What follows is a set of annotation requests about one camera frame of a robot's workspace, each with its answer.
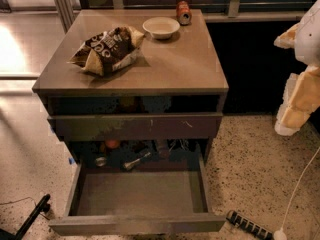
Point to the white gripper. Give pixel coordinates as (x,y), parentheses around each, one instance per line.
(309,40)

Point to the brown chip bag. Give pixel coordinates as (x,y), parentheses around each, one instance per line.
(109,51)

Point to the grey top drawer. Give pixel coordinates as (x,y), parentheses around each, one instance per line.
(135,126)

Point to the grey drawer cabinet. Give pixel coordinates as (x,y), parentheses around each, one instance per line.
(179,75)

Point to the open grey middle drawer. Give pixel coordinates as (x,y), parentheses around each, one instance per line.
(160,198)

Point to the orange soda can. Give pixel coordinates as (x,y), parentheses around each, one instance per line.
(183,13)

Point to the white bowl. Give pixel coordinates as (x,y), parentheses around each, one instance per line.
(161,28)

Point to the black power strip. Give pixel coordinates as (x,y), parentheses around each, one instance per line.
(249,226)

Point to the silver metal tool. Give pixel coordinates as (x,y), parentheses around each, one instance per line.
(130,165)

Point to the orange fruit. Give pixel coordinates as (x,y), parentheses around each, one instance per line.
(112,144)

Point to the small silver can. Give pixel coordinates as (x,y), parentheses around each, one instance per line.
(101,161)

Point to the black stand leg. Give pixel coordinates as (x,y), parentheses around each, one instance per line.
(42,206)

